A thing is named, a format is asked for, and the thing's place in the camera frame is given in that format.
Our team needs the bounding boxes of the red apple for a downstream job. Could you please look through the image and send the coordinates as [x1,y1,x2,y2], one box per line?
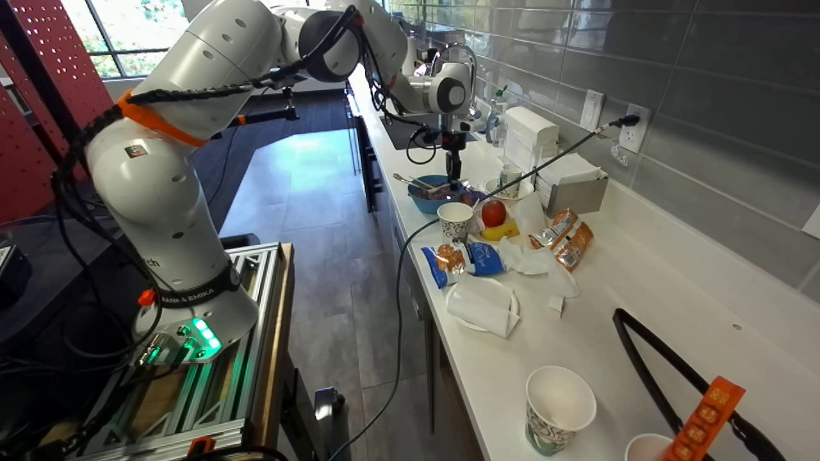
[478,198,509,231]

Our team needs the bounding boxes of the black tongs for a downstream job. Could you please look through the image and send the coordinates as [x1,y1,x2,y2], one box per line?
[609,304,788,461]

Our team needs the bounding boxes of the red perforated panel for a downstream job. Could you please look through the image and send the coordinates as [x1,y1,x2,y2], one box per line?
[0,0,117,229]

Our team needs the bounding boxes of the pink cup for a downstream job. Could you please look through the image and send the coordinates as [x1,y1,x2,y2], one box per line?
[622,431,679,461]

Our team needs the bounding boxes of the orange cable strap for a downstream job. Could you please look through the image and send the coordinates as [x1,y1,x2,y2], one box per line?
[116,90,207,148]

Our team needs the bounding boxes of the window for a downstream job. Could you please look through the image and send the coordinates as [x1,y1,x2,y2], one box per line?
[59,0,431,85]

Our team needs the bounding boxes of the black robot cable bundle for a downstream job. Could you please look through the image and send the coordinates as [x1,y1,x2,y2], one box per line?
[48,3,369,362]

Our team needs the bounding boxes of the white wall outlet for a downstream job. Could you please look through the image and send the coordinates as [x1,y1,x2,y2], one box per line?
[615,99,651,157]

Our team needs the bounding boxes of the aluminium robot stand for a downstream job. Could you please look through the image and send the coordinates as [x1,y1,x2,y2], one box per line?
[72,241,296,461]

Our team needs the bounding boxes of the blue bowl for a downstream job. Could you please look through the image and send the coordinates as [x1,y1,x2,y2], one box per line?
[408,174,464,218]

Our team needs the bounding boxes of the floral printed paper cup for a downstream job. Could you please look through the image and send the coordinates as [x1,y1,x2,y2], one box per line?
[522,363,600,459]

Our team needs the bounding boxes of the colourful cereal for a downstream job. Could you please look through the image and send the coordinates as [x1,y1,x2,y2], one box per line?
[414,177,464,199]

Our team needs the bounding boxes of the blue cable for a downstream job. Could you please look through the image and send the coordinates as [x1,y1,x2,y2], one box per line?
[326,110,642,461]

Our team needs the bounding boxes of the orange snack packet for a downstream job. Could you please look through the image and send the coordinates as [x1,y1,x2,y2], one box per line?
[661,373,748,461]

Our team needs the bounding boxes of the clear bottle green cap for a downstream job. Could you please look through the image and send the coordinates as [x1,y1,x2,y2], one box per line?
[486,85,513,143]

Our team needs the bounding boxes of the metal napkin dispenser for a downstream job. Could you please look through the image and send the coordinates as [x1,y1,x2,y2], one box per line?
[536,152,609,218]

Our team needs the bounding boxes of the yellow banana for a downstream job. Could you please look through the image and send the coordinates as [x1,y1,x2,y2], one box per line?
[478,218,522,244]

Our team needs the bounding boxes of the white paper towel stack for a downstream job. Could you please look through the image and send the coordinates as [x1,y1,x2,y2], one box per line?
[500,106,561,174]

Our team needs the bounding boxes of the white light switch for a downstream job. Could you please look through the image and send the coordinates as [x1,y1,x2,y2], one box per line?
[578,88,605,134]

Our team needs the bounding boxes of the blue pretzel bag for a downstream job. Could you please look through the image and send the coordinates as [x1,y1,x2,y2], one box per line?
[420,241,508,293]

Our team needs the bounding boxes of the orange snack bag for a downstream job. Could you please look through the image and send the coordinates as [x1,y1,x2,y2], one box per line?
[552,221,596,275]
[529,207,581,250]

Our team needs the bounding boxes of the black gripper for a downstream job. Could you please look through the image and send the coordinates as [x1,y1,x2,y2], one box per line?
[438,125,470,195]

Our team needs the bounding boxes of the black floor device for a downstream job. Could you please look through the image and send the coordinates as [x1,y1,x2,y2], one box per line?
[292,386,353,461]

